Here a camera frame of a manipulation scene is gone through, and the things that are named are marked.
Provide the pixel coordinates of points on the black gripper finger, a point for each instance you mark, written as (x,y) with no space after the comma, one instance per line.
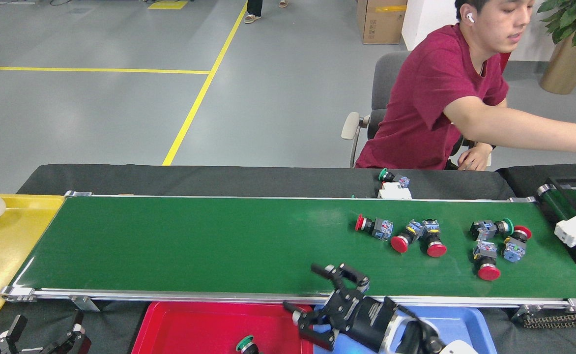
(77,327)
(10,334)

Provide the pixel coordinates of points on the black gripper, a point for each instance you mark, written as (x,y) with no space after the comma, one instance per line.
(371,319)

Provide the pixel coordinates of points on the yellow plastic tray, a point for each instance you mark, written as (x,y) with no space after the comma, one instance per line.
(17,255)

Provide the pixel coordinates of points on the red plastic tray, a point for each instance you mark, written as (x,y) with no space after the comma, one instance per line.
(194,329)

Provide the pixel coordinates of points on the blue plastic tray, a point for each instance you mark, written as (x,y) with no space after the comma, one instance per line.
(465,324)

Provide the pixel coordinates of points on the green feeder conveyor belt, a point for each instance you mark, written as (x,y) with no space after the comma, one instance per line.
(556,204)

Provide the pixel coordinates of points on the person's left hand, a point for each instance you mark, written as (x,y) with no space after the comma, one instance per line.
(475,157)

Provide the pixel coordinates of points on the person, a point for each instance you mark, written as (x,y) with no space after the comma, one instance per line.
(253,7)
(430,98)

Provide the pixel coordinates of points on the grey office chair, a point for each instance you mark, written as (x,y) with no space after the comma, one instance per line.
(386,73)

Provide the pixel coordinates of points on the black angled guide bar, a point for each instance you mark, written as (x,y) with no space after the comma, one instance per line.
(556,181)

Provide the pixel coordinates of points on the brown cardboard box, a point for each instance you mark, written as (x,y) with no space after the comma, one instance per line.
(381,24)

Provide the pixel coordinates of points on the potted plant in brass pot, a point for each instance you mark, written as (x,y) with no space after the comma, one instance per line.
(565,69)

